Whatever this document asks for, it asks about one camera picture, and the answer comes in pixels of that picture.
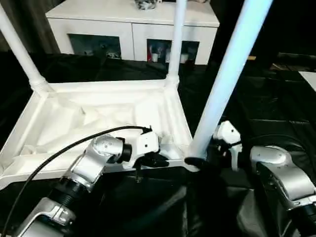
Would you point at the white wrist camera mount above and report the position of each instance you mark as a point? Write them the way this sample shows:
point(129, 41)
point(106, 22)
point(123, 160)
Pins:
point(228, 130)
point(145, 143)

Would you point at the grey curtain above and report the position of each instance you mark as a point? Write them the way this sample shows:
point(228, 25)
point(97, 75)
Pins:
point(37, 29)

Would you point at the white flat board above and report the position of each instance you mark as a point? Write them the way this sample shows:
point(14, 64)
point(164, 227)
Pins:
point(308, 79)

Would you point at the small white bottle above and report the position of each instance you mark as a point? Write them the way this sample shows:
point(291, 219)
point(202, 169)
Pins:
point(154, 57)
point(184, 58)
point(167, 56)

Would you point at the small red item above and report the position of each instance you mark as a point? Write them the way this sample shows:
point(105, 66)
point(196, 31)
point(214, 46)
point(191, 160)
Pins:
point(149, 53)

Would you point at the dark patterned ornament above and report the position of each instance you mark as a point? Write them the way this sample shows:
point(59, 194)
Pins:
point(145, 3)

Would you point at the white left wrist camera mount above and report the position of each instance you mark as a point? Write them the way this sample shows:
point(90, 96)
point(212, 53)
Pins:
point(145, 143)

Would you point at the white plastic table leg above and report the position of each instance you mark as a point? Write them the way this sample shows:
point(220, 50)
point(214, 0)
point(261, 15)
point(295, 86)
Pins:
point(222, 74)
point(176, 37)
point(19, 44)

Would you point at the white plastic table top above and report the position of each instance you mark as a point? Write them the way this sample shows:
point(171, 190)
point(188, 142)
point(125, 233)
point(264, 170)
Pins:
point(111, 98)

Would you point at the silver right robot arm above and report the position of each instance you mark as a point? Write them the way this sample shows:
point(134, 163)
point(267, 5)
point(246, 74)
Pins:
point(284, 172)

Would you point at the small yellow tag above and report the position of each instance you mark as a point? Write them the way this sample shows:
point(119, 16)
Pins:
point(251, 58)

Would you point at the white cabinet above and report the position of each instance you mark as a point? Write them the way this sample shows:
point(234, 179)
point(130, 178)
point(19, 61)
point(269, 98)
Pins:
point(98, 22)

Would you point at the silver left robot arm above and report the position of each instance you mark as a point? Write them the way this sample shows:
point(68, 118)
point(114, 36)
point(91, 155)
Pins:
point(91, 163)

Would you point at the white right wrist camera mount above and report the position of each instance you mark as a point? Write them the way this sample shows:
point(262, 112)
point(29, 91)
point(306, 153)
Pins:
point(228, 130)

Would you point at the black mat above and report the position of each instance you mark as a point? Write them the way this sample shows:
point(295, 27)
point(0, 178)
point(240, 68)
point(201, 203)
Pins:
point(271, 103)

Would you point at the black side table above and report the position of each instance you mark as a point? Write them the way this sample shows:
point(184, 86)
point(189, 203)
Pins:
point(296, 61)

